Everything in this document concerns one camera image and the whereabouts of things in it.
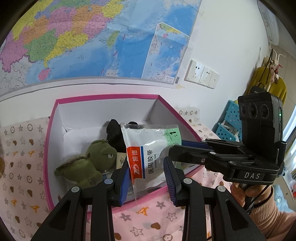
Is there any person's right hand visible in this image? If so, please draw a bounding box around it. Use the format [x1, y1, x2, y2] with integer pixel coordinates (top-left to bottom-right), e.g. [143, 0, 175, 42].
[230, 183, 273, 207]

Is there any black handbag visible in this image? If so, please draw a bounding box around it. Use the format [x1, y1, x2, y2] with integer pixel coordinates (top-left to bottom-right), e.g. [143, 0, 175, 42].
[249, 86, 266, 94]

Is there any pink sleeved right forearm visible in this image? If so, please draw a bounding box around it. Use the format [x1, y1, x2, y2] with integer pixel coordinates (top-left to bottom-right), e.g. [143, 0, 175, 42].
[250, 187, 296, 241]

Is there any white air conditioner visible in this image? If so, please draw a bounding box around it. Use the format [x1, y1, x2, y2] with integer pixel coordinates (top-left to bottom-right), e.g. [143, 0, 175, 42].
[257, 1, 280, 46]

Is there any colourful wall map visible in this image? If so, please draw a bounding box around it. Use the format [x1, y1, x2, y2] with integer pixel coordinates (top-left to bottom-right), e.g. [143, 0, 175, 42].
[1, 1, 201, 95]

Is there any white wall socket panel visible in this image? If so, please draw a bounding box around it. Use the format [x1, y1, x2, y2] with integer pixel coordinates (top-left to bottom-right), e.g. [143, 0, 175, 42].
[184, 60, 219, 89]

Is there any blue perforated plastic basket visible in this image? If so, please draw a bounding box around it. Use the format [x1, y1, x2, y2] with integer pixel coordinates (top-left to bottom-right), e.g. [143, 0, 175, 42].
[212, 100, 242, 142]

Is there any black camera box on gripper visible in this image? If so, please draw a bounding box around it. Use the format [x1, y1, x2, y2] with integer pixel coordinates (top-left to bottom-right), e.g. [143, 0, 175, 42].
[238, 91, 283, 164]

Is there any black soft cloth item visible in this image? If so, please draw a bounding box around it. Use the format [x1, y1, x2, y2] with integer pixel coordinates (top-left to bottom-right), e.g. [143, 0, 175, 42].
[106, 119, 126, 153]

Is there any green dinosaur plush toy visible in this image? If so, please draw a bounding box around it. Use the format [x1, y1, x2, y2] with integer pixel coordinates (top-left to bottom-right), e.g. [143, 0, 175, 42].
[54, 140, 117, 189]

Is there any pink star patterned bedsheet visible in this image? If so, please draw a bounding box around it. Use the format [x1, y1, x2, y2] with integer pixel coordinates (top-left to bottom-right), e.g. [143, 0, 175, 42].
[0, 107, 234, 241]

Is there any yellow garment on rack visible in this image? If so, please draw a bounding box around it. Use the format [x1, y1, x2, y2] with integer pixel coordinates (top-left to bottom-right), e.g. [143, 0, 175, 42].
[244, 67, 287, 104]

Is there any medical tape plastic bag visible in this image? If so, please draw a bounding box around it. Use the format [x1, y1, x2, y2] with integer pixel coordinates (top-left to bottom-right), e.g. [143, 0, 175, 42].
[120, 123, 182, 199]

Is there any small hanging plush doll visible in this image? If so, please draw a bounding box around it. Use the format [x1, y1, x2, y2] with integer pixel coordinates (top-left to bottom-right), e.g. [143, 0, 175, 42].
[269, 54, 285, 84]

